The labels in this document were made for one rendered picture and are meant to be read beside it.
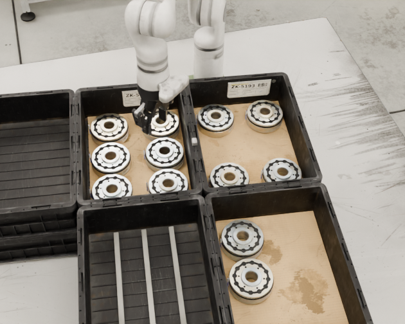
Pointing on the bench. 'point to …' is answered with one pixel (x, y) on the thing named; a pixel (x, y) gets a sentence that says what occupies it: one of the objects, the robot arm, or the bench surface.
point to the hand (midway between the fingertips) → (155, 122)
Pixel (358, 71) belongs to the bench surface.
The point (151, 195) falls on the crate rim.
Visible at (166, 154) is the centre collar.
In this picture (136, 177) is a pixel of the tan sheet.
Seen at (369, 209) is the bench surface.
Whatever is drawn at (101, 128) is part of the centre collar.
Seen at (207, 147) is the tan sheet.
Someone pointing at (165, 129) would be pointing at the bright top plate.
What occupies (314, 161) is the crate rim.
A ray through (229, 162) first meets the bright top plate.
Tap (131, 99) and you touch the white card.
